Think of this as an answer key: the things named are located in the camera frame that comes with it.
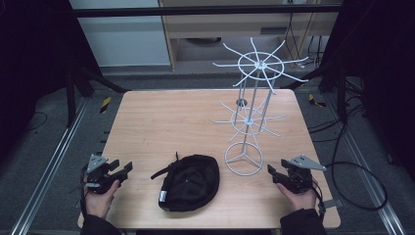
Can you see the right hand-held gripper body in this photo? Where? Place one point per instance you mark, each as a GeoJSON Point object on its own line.
{"type": "Point", "coordinates": [300, 176]}

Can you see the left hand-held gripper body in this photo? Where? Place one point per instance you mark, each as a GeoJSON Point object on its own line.
{"type": "Point", "coordinates": [98, 176]}

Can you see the person's right hand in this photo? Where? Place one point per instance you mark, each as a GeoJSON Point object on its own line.
{"type": "Point", "coordinates": [298, 200]}

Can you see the person's left hand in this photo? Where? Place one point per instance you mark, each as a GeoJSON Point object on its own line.
{"type": "Point", "coordinates": [98, 202]}

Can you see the yellow black striped tape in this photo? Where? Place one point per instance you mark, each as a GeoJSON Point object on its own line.
{"type": "Point", "coordinates": [316, 101]}
{"type": "Point", "coordinates": [105, 105]}

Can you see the black cap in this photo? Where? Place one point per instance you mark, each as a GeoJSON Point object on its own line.
{"type": "Point", "coordinates": [191, 182]}

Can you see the black metal stand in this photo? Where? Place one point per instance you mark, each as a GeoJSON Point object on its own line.
{"type": "Point", "coordinates": [341, 94]}
{"type": "Point", "coordinates": [71, 98]}

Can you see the white cabinet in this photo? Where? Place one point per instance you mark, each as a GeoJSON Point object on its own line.
{"type": "Point", "coordinates": [124, 39]}

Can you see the dark curtain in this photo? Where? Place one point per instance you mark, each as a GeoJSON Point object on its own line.
{"type": "Point", "coordinates": [32, 65]}
{"type": "Point", "coordinates": [381, 65]}

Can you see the wooden shelf unit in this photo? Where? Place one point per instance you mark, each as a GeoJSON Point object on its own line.
{"type": "Point", "coordinates": [228, 26]}

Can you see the aluminium floor rail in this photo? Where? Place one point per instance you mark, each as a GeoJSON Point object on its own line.
{"type": "Point", "coordinates": [368, 173]}
{"type": "Point", "coordinates": [49, 169]}

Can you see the black horizontal frame bar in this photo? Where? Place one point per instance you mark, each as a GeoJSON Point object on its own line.
{"type": "Point", "coordinates": [195, 10]}

